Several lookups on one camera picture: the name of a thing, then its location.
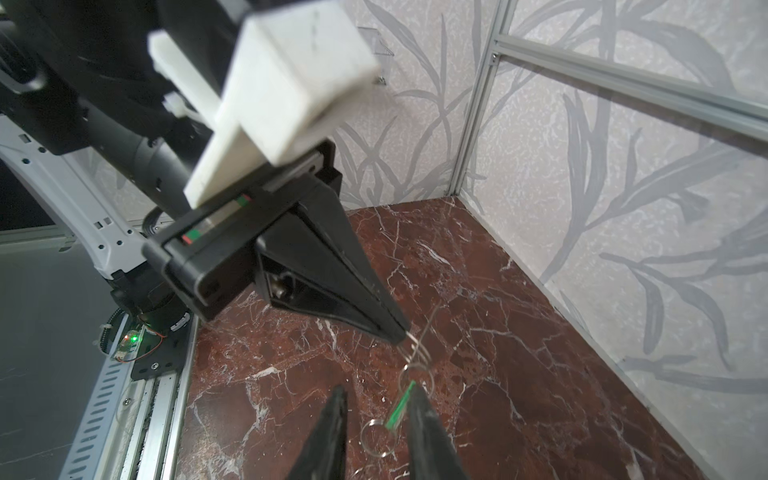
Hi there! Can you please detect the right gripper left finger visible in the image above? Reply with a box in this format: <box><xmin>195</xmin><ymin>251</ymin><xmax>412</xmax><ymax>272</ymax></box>
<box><xmin>287</xmin><ymin>385</ymin><xmax>348</xmax><ymax>480</ymax></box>

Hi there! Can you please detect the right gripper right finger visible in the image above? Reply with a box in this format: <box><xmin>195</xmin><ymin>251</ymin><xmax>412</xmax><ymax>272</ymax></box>
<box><xmin>407</xmin><ymin>386</ymin><xmax>468</xmax><ymax>480</ymax></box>

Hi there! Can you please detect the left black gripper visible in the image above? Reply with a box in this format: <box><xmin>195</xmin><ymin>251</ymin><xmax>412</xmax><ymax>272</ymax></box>
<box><xmin>142</xmin><ymin>140</ymin><xmax>410</xmax><ymax>345</ymax></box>

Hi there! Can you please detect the key with green tag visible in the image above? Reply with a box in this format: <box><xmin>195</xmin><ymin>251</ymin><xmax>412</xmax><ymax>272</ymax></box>
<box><xmin>359</xmin><ymin>326</ymin><xmax>435</xmax><ymax>460</ymax></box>

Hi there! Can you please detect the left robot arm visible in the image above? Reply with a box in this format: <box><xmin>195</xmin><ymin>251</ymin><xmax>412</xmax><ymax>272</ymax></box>
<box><xmin>1</xmin><ymin>1</ymin><xmax>410</xmax><ymax>345</ymax></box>

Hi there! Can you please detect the small circuit board left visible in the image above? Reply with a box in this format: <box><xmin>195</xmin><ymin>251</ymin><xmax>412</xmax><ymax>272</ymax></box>
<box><xmin>94</xmin><ymin>308</ymin><xmax>166</xmax><ymax>363</ymax></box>

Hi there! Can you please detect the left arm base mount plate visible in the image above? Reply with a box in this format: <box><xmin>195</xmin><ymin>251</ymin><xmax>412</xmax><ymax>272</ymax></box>
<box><xmin>130</xmin><ymin>312</ymin><xmax>192</xmax><ymax>381</ymax></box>

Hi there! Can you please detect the aluminium mounting rail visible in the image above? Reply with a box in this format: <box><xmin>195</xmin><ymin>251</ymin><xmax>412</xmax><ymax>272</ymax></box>
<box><xmin>59</xmin><ymin>315</ymin><xmax>199</xmax><ymax>479</ymax></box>

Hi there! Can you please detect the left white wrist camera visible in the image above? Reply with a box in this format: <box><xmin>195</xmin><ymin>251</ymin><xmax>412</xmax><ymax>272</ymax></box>
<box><xmin>148</xmin><ymin>1</ymin><xmax>381</xmax><ymax>208</ymax></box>

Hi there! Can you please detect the clear plastic wall tray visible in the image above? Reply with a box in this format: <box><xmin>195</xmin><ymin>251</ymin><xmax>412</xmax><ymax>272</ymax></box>
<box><xmin>358</xmin><ymin>26</ymin><xmax>395</xmax><ymax>86</ymax></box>

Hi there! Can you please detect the aluminium frame corner post left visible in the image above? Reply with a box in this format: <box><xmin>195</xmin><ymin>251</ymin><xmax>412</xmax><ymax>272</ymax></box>
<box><xmin>446</xmin><ymin>0</ymin><xmax>519</xmax><ymax>196</ymax></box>

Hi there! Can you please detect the aluminium frame horizontal bar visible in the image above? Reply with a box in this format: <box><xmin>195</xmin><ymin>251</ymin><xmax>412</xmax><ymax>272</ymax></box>
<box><xmin>493</xmin><ymin>34</ymin><xmax>767</xmax><ymax>142</ymax></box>

